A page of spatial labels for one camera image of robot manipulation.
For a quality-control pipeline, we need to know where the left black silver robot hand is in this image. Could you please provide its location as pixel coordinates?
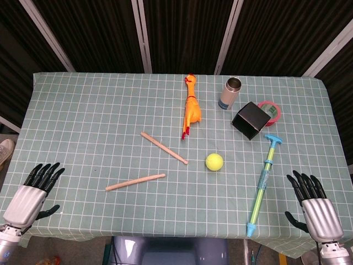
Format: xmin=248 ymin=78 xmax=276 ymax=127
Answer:
xmin=2 ymin=162 xmax=66 ymax=229

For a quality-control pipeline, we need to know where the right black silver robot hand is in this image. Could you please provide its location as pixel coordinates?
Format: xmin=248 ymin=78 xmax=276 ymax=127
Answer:
xmin=285 ymin=170 xmax=345 ymax=243

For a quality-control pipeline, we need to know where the yellow ball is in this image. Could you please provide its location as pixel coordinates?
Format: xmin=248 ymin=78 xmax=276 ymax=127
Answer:
xmin=205 ymin=153 xmax=224 ymax=173

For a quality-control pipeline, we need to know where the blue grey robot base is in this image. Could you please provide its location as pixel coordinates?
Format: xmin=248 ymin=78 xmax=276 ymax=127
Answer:
xmin=111 ymin=236 xmax=229 ymax=265

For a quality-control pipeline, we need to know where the black cardboard box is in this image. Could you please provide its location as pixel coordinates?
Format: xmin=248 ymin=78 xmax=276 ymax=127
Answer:
xmin=231 ymin=101 xmax=271 ymax=141

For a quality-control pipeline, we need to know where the grey sneaker shoe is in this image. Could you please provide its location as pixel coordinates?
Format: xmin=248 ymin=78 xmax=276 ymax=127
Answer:
xmin=0 ymin=139 xmax=15 ymax=168

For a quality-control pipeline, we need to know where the blue green water squirter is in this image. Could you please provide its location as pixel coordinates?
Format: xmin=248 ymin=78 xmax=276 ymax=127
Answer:
xmin=246 ymin=134 xmax=284 ymax=238

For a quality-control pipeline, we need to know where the wooden drumstick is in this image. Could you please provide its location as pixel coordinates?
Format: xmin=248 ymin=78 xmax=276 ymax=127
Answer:
xmin=105 ymin=173 xmax=166 ymax=192
xmin=140 ymin=131 xmax=189 ymax=166

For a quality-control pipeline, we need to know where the red tape roll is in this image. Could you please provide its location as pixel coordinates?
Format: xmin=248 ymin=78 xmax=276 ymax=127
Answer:
xmin=258 ymin=100 xmax=282 ymax=128

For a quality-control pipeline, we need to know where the green checkered tablecloth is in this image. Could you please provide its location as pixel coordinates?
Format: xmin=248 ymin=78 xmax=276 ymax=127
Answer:
xmin=0 ymin=72 xmax=353 ymax=259

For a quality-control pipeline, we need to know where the steel thermos bottle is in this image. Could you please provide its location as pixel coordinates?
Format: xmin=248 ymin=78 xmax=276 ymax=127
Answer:
xmin=218 ymin=77 xmax=242 ymax=110

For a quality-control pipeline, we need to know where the orange rubber chicken toy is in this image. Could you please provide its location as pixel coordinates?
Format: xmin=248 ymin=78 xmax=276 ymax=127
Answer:
xmin=181 ymin=73 xmax=202 ymax=141

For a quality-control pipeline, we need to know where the white partition frame post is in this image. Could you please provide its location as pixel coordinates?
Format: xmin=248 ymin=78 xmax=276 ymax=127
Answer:
xmin=131 ymin=0 xmax=153 ymax=74
xmin=214 ymin=0 xmax=245 ymax=75
xmin=302 ymin=20 xmax=353 ymax=78
xmin=18 ymin=0 xmax=76 ymax=73

